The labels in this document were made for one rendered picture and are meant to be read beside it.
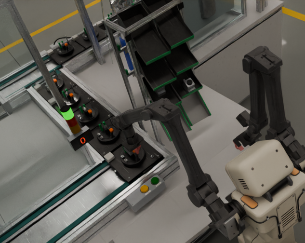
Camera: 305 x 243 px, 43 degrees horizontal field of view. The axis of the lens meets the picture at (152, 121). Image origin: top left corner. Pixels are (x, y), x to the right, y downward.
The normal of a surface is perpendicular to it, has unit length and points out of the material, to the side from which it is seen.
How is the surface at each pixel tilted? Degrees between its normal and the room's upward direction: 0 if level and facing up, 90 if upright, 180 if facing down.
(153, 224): 0
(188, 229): 0
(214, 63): 90
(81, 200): 0
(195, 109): 45
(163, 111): 9
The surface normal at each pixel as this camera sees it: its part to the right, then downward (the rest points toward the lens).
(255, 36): 0.60, 0.46
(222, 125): -0.22, -0.69
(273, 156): 0.25, -0.11
